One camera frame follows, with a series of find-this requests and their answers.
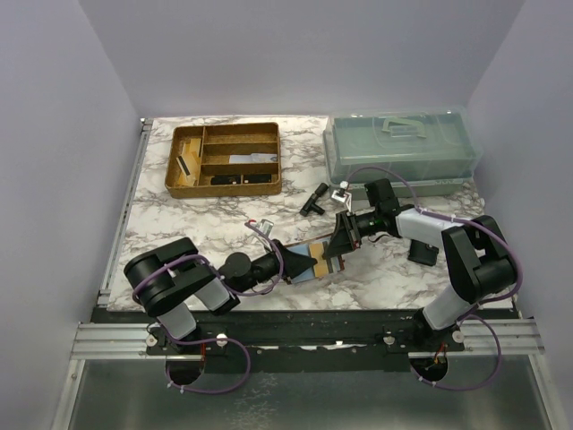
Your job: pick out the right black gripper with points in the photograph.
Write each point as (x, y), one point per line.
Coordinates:
(346, 237)

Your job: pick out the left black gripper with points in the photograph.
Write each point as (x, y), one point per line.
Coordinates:
(294, 263)

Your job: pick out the blue credit card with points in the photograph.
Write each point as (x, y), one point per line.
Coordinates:
(304, 263)

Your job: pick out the brown leather card holder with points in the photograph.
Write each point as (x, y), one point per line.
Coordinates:
(308, 242)

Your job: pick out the striped gold credit card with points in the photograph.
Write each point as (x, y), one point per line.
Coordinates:
(186, 164)

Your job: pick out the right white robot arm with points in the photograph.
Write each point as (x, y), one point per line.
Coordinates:
(479, 262)

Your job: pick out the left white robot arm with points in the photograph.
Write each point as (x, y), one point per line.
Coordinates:
(165, 277)

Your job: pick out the white card in tray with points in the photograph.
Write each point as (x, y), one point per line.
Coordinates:
(254, 158)

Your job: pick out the black T-shaped pipe fitting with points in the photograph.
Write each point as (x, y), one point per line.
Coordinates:
(311, 204)

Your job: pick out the black snap wallet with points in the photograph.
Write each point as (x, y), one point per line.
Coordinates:
(422, 253)

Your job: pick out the black item in tray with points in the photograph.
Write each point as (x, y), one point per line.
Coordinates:
(241, 179)

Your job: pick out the brown cork organizer tray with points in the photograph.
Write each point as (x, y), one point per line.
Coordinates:
(219, 142)

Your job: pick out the clear lidded plastic box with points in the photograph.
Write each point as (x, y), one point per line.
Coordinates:
(432, 149)

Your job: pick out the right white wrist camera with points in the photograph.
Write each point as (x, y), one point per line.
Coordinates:
(343, 196)

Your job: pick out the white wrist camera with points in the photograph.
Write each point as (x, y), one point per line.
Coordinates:
(343, 196)
(262, 229)

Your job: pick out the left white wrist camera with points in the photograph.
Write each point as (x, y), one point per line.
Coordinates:
(262, 229)

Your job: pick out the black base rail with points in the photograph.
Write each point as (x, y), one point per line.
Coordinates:
(275, 341)

